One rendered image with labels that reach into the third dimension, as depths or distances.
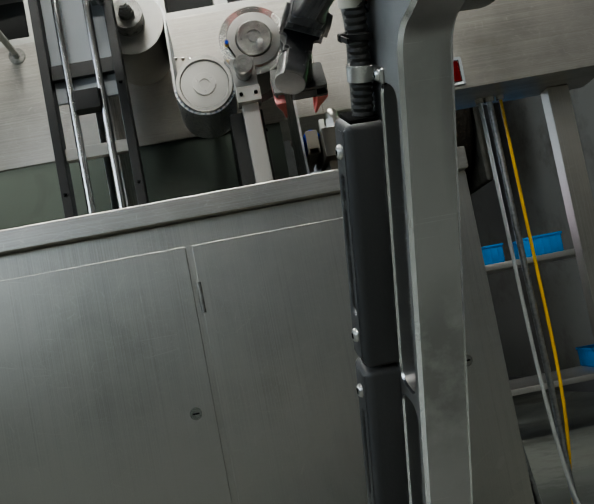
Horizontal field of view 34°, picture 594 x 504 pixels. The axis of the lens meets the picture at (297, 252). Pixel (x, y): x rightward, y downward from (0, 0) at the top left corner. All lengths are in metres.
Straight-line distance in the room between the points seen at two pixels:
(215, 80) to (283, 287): 0.54
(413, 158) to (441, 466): 0.19
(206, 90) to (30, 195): 0.57
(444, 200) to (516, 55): 2.01
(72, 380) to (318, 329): 0.44
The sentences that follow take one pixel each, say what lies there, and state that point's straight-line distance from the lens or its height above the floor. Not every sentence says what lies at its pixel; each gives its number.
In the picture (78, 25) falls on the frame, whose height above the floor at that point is 1.31.
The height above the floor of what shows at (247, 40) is 1.25.
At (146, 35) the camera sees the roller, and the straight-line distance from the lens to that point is 2.14.
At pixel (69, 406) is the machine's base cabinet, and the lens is 1.78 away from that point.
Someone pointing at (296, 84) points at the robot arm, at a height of 1.06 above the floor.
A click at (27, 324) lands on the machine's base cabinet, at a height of 0.73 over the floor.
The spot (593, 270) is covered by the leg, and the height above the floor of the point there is 0.64.
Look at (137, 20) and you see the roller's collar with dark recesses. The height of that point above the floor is 1.31.
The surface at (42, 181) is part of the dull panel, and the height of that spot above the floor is 1.10.
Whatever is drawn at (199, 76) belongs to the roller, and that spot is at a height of 1.19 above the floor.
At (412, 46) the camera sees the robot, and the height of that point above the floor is 0.75.
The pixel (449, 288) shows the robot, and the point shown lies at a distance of 0.55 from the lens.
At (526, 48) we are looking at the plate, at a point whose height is 1.21.
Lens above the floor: 0.62
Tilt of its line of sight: 5 degrees up
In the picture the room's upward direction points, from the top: 11 degrees counter-clockwise
